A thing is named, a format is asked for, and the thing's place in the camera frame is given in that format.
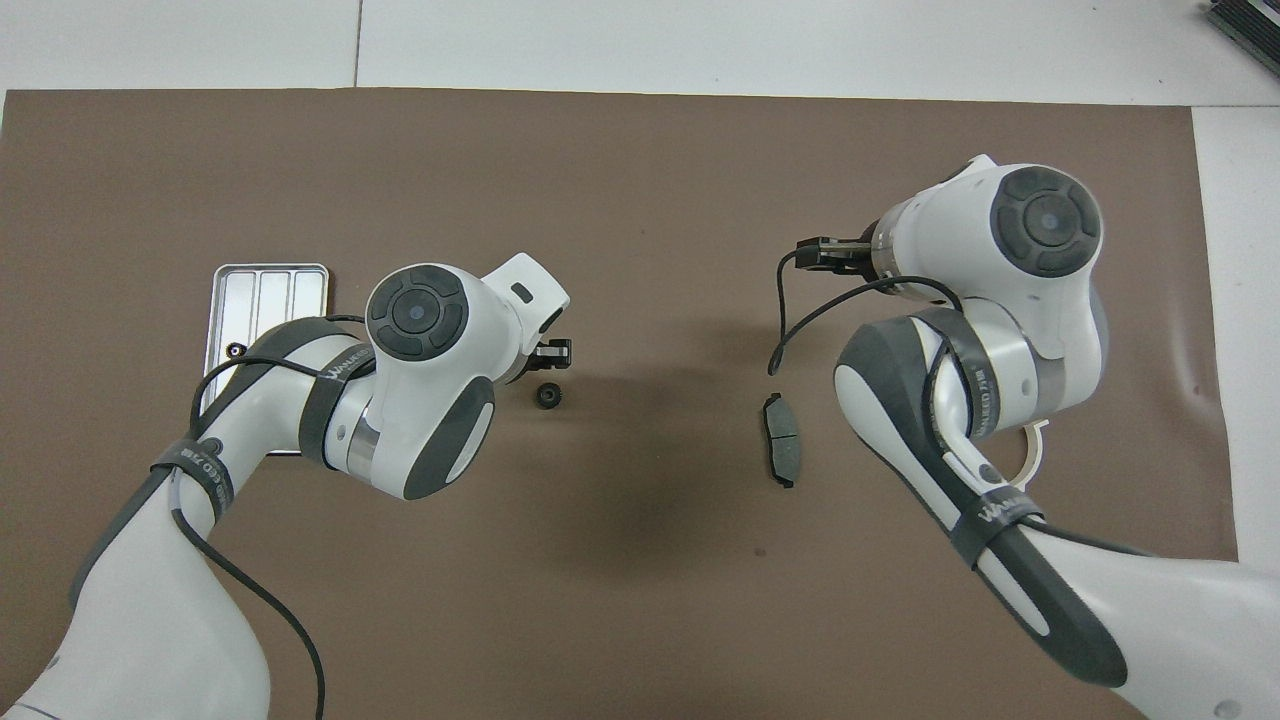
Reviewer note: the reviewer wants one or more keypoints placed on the dark grey ribbed box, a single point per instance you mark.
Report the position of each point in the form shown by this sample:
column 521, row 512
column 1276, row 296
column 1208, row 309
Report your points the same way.
column 1250, row 30

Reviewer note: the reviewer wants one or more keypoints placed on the silver metal tray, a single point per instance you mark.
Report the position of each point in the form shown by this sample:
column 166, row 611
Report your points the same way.
column 270, row 290

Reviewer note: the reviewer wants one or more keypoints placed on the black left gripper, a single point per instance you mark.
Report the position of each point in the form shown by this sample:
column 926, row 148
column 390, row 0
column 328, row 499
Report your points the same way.
column 553, row 355

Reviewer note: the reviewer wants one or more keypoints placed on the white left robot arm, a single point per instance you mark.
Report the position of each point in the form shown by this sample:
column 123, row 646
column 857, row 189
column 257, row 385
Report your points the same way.
column 430, row 400

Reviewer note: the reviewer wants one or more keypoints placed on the brown table mat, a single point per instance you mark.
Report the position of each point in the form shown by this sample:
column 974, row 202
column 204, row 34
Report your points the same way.
column 620, row 180

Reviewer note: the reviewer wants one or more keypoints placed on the slim dark brake pad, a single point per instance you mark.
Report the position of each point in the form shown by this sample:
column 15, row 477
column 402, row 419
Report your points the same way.
column 783, row 445

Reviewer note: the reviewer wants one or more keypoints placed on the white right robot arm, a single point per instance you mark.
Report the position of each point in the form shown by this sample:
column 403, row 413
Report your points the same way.
column 950, row 230

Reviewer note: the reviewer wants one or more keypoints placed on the white curved plastic bracket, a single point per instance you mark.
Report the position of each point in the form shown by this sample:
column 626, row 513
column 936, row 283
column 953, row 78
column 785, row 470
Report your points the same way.
column 1038, row 450

